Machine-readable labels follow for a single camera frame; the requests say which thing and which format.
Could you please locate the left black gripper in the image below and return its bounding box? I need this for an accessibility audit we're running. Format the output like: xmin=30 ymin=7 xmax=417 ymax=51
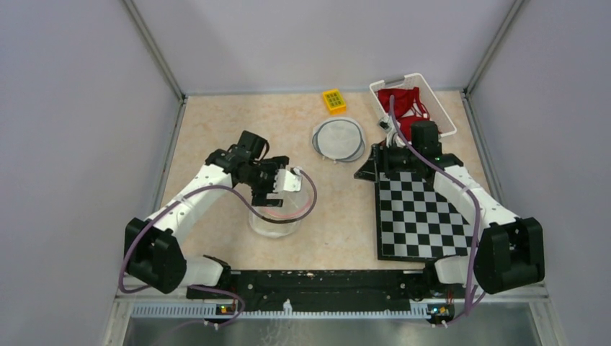
xmin=241 ymin=156 xmax=289 ymax=206

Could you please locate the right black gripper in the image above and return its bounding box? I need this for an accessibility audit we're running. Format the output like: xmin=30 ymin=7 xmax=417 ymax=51
xmin=354 ymin=138 xmax=420 ymax=183

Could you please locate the red satin bra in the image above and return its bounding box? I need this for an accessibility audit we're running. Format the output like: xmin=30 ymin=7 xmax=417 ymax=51
xmin=378 ymin=87 xmax=430 ymax=140

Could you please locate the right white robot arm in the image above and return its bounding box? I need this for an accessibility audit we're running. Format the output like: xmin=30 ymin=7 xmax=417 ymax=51
xmin=354 ymin=120 xmax=545 ymax=297

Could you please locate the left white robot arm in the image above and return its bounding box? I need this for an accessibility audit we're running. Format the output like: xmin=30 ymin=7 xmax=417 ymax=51
xmin=120 ymin=130 xmax=303 ymax=298

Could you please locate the black white checkerboard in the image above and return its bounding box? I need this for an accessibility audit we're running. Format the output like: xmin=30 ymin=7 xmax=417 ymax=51
xmin=374 ymin=172 xmax=473 ymax=262

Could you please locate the yellow toy block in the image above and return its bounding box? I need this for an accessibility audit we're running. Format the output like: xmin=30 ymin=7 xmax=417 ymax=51
xmin=322 ymin=89 xmax=347 ymax=116

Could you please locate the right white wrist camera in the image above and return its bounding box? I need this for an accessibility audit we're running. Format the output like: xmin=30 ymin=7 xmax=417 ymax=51
xmin=378 ymin=116 xmax=396 ymax=133

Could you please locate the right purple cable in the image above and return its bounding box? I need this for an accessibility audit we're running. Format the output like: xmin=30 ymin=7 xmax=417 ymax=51
xmin=387 ymin=95 xmax=487 ymax=328

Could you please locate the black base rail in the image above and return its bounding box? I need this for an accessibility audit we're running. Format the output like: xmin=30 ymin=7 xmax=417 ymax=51
xmin=186 ymin=268 xmax=471 ymax=314

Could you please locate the white toothed cable strip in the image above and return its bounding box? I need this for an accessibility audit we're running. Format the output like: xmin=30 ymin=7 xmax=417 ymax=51
xmin=130 ymin=303 xmax=430 ymax=319

